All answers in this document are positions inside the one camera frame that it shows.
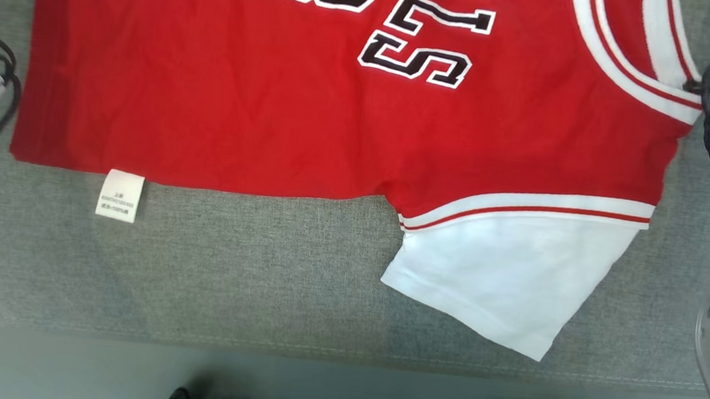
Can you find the red jersey white sleeves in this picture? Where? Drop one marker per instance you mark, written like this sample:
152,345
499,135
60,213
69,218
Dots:
274,89

